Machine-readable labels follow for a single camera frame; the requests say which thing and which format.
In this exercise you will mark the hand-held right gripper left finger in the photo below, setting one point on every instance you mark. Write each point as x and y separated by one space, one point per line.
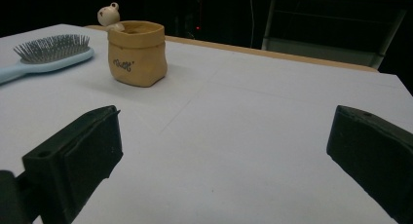
81 149

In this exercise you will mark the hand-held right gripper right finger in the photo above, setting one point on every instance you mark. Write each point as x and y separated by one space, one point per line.
376 152

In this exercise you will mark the white table mat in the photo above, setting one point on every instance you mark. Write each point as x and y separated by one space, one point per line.
227 126

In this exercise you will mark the white metal desk frame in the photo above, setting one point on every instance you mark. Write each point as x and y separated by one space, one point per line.
321 52

